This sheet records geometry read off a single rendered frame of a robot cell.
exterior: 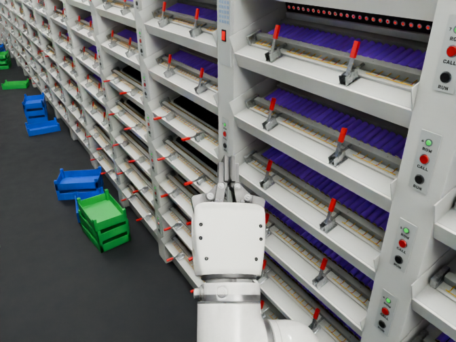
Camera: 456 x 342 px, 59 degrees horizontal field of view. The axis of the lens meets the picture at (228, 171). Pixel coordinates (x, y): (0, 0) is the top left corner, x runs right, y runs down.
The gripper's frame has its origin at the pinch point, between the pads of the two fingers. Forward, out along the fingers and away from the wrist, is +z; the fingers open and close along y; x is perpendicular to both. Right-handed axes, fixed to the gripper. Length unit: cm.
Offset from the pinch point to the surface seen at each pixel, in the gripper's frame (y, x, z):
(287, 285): 36, -84, -13
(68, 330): -49, -162, -30
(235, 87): 12, -53, 45
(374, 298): 42, -38, -18
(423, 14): 33.9, 4.3, 29.0
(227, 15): 7, -40, 61
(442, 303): 49, -24, -19
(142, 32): -20, -96, 94
